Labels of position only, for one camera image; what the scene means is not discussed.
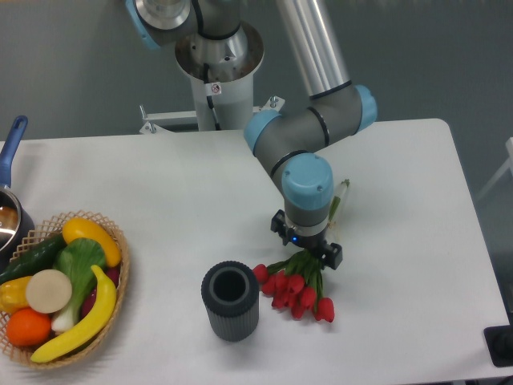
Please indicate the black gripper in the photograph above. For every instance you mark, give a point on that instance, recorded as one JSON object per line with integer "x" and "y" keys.
{"x": 312, "y": 239}

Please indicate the red tulip bouquet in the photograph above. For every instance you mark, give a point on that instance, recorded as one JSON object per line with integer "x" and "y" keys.
{"x": 297, "y": 284}

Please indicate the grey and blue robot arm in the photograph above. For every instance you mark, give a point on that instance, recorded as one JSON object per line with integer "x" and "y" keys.
{"x": 286, "y": 146}

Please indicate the dark grey ribbed vase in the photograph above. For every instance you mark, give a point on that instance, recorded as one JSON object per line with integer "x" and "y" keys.
{"x": 230, "y": 293}

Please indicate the dark red vegetable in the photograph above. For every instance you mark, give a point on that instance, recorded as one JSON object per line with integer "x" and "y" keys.
{"x": 113, "y": 274}

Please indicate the yellow banana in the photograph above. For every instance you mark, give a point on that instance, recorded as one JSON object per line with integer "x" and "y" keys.
{"x": 86, "y": 329}

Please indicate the black device at edge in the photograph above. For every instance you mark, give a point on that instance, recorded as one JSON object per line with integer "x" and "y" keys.
{"x": 499, "y": 344}

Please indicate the green bok choy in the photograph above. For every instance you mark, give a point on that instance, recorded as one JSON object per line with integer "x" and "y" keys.
{"x": 75, "y": 261}

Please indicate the beige round disc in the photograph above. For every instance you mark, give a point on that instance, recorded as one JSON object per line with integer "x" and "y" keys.
{"x": 48, "y": 291}

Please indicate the green cucumber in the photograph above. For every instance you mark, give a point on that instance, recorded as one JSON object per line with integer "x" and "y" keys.
{"x": 39, "y": 257}

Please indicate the orange fruit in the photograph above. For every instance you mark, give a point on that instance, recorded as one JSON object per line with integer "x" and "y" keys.
{"x": 28, "y": 327}

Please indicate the yellow bell pepper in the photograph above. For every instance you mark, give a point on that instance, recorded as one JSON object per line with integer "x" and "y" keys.
{"x": 13, "y": 295}

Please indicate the woven wicker basket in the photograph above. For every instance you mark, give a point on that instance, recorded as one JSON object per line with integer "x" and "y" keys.
{"x": 40, "y": 233}

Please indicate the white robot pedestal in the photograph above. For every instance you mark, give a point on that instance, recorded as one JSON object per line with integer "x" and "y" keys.
{"x": 221, "y": 76}

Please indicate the white frame at right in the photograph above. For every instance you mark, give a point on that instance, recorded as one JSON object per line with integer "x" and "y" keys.
{"x": 504, "y": 169}

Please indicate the blue handled saucepan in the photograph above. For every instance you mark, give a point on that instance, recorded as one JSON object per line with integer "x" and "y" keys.
{"x": 16, "y": 223}

